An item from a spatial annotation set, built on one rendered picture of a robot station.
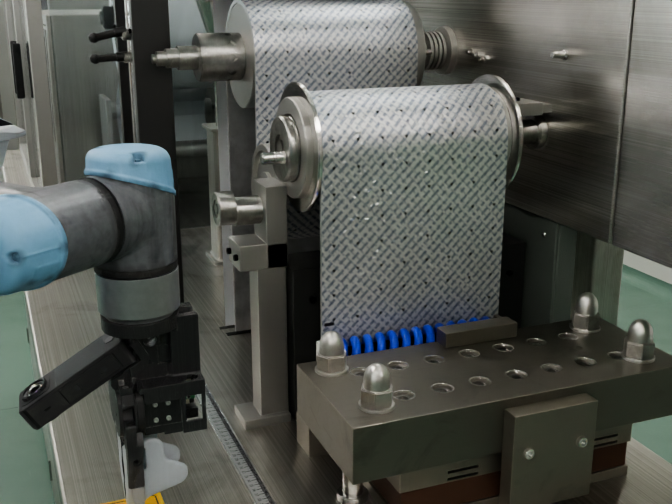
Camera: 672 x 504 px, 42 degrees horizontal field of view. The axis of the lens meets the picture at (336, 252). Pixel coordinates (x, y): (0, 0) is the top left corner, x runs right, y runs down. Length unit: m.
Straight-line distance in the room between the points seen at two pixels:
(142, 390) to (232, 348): 0.53
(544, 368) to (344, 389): 0.23
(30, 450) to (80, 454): 1.96
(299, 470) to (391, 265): 0.26
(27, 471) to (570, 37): 2.26
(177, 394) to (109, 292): 0.12
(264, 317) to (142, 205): 0.35
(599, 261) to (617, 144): 0.36
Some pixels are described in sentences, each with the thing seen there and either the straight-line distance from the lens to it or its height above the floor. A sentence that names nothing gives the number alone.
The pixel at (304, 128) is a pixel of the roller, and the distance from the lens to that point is 0.95.
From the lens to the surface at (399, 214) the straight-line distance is 1.00.
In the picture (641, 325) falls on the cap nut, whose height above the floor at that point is 1.07.
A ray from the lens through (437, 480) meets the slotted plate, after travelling 0.92.
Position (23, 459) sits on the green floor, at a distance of 3.01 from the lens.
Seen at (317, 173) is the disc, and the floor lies 1.23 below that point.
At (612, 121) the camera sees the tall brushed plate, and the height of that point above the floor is 1.28.
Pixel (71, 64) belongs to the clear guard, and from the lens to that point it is 1.92.
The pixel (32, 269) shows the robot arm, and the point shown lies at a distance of 0.70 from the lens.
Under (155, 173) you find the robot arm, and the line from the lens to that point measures 0.77.
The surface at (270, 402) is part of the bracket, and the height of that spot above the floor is 0.93.
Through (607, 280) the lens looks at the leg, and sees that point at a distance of 1.38.
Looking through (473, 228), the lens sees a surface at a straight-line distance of 1.06.
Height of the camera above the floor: 1.42
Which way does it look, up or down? 17 degrees down
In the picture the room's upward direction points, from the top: straight up
